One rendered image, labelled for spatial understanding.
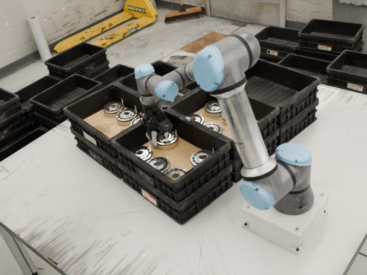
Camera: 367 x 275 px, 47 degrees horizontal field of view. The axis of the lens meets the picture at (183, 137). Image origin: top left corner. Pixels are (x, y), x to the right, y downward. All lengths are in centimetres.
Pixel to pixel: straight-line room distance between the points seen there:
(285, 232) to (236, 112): 48
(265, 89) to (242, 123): 89
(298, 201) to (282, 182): 17
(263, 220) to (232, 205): 21
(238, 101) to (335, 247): 64
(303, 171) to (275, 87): 81
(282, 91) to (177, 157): 67
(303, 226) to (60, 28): 423
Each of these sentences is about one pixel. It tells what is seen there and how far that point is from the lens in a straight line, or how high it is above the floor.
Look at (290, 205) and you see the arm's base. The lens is 150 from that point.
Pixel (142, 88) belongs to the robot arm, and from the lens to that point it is 163.
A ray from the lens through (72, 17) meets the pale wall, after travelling 534.
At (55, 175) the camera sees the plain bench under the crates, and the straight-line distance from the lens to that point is 204.
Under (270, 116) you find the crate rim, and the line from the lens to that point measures 176.
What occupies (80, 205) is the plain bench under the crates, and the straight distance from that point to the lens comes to 184.
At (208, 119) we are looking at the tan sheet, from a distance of 193.
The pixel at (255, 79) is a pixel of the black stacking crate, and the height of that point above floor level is 83.
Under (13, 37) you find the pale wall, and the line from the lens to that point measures 495.
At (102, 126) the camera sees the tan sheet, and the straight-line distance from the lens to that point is 203.
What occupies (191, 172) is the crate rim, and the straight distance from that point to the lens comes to 151.
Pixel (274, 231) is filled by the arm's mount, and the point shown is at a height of 76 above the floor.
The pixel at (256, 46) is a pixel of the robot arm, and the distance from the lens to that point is 127.
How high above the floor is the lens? 192
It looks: 36 degrees down
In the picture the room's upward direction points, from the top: 9 degrees counter-clockwise
